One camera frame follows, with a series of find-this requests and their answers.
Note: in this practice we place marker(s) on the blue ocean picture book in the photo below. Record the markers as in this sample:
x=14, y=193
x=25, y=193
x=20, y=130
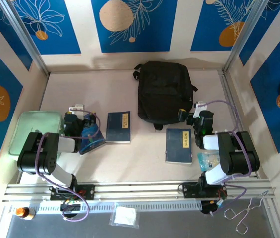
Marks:
x=94, y=137

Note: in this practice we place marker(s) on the dark blue yellow-label book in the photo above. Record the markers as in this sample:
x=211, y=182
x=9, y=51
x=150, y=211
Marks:
x=178, y=148
x=116, y=129

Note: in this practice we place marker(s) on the black backpack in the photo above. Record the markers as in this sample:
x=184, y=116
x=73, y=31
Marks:
x=164, y=89

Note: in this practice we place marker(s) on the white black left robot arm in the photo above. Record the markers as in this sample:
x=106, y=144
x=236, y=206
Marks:
x=38, y=158

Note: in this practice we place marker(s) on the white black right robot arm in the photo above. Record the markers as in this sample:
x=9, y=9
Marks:
x=239, y=153

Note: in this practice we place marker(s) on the clear zip bag white pad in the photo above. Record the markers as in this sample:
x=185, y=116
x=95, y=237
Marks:
x=125, y=215

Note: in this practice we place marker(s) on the green storage box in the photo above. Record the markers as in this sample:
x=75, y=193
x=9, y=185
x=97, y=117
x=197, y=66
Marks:
x=40, y=121

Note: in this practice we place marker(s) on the clear blue snack packet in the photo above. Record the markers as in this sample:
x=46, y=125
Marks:
x=207, y=160

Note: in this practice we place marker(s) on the black left connector box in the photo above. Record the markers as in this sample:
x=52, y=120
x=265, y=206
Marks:
x=71, y=207

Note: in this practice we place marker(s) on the black connector box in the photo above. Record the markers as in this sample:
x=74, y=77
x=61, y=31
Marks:
x=207, y=207
x=71, y=207

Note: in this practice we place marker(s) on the black right connector box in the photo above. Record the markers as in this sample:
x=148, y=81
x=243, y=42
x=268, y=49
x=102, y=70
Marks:
x=207, y=207

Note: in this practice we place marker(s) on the orange-capped brown bottle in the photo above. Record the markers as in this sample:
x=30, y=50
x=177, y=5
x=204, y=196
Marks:
x=24, y=213

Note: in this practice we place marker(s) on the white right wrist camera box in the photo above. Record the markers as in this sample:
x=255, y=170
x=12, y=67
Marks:
x=199, y=106

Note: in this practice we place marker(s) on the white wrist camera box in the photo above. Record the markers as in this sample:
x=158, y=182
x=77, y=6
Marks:
x=199, y=106
x=76, y=108

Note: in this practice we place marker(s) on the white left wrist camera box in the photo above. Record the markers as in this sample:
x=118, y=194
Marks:
x=76, y=108

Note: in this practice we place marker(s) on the aluminium table side rail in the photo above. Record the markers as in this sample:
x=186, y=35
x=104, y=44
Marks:
x=226, y=84

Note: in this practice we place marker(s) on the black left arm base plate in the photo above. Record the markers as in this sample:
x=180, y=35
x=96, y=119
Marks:
x=87, y=192

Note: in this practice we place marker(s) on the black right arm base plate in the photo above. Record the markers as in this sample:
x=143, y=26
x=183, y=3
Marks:
x=189, y=191

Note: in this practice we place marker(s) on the aluminium mounting rail frame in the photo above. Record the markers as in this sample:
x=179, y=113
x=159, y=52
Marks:
x=142, y=188

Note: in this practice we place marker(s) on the aluminium corner post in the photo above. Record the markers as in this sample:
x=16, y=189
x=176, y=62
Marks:
x=25, y=37
x=243, y=37

